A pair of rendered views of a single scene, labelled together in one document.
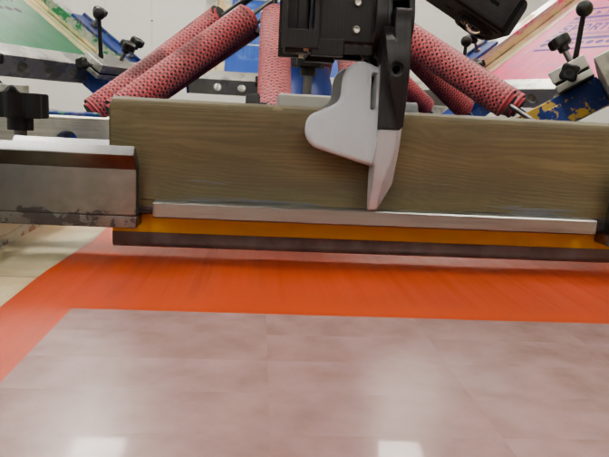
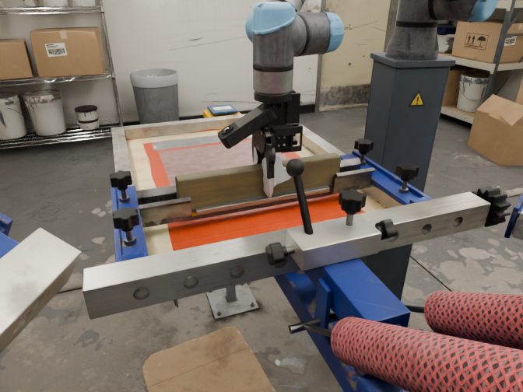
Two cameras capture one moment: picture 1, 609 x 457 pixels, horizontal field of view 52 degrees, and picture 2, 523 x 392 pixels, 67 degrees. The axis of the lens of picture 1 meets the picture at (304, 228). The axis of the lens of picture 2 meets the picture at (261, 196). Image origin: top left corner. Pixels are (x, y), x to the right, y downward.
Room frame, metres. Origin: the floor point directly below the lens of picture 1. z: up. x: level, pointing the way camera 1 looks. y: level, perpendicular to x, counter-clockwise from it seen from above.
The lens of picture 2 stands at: (1.16, -0.25, 1.38)
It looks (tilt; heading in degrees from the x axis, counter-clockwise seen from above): 28 degrees down; 165
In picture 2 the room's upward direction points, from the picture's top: straight up
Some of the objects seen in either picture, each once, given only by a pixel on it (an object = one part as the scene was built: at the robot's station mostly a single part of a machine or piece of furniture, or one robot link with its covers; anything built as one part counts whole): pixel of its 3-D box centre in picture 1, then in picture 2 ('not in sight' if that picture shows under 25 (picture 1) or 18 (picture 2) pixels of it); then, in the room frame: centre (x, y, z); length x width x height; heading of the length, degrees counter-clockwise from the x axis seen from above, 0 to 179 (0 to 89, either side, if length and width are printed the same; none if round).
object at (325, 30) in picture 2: not in sight; (307, 33); (0.38, 0.06, 1.31); 0.11 x 0.11 x 0.08; 22
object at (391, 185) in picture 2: not in sight; (379, 187); (0.44, 0.23, 0.98); 0.30 x 0.05 x 0.07; 5
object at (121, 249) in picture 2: not in sight; (129, 232); (0.48, -0.32, 0.98); 0.30 x 0.05 x 0.07; 5
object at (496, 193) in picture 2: not in sight; (482, 208); (0.64, 0.33, 1.02); 0.07 x 0.06 x 0.07; 5
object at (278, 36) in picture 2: not in sight; (275, 36); (0.43, -0.02, 1.31); 0.09 x 0.08 x 0.11; 112
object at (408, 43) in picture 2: not in sight; (413, 38); (0.06, 0.53, 1.25); 0.15 x 0.15 x 0.10
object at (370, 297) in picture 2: not in sight; (349, 288); (0.78, -0.02, 1.02); 0.17 x 0.06 x 0.05; 5
